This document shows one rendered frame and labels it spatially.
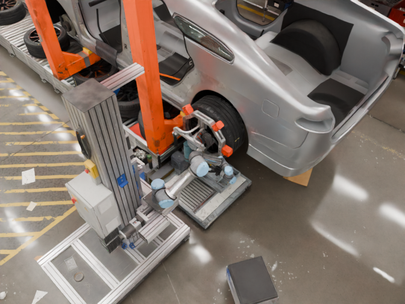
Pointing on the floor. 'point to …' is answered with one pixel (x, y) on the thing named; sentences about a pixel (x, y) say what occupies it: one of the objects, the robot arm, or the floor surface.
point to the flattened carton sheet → (301, 178)
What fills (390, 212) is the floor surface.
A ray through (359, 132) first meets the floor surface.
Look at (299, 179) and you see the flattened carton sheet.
